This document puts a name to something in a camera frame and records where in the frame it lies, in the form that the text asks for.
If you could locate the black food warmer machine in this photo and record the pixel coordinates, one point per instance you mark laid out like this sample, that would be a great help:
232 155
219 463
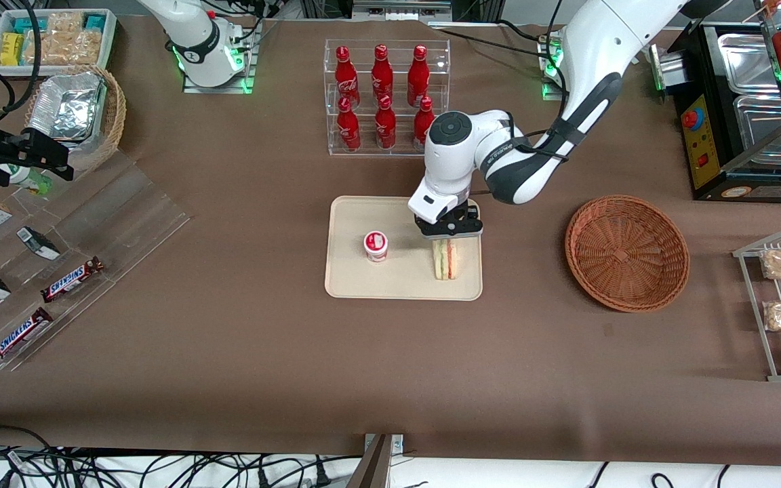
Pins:
716 135

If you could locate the beige plastic tray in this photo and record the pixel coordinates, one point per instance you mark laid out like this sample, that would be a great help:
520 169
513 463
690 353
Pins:
390 281

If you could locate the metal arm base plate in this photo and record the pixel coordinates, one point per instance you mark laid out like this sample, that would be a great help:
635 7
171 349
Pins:
548 91
249 68

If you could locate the tan wicker basket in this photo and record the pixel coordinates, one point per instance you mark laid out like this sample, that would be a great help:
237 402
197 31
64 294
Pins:
116 112

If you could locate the clear acrylic bottle rack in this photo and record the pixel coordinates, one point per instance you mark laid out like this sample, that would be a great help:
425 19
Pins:
336 146

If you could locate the snickers chocolate bar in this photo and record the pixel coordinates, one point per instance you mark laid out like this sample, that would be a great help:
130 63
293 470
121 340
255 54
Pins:
19 336
72 279

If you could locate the white plastic bin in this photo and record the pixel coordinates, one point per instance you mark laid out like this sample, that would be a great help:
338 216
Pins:
109 41

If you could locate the clear bag of crackers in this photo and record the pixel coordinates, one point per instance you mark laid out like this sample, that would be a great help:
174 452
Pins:
65 46

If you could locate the clear acrylic stepped stand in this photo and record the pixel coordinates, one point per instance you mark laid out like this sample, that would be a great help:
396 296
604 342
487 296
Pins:
119 224

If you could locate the yellow snack pack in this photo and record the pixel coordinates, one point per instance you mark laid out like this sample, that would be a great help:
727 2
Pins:
11 49

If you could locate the red emergency stop button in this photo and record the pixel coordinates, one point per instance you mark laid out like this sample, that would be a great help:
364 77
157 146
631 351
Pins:
691 119

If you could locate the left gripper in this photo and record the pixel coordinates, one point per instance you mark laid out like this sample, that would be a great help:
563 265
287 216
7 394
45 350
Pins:
464 218

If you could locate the red cola bottle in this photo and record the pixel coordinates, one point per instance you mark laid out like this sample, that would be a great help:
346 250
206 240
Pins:
382 73
421 122
418 76
346 78
348 129
385 127

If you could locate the metal table bracket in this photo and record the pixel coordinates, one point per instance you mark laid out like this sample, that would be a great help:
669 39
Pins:
397 444

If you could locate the green white small bottle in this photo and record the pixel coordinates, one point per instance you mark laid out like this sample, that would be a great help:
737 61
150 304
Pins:
30 179

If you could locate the brown round wicker basket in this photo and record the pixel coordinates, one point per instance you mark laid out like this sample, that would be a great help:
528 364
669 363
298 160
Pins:
628 254

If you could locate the triangle sandwich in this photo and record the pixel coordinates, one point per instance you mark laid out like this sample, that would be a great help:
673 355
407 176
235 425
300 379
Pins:
445 261

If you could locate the white red yogurt cup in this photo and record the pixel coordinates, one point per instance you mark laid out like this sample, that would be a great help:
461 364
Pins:
375 245

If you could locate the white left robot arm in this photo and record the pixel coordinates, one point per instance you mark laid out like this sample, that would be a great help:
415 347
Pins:
594 54

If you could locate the teal snack pack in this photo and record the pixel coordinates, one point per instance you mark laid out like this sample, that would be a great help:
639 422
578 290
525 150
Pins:
95 22
26 25

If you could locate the silver foil tray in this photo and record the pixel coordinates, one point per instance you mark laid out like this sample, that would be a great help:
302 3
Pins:
65 108

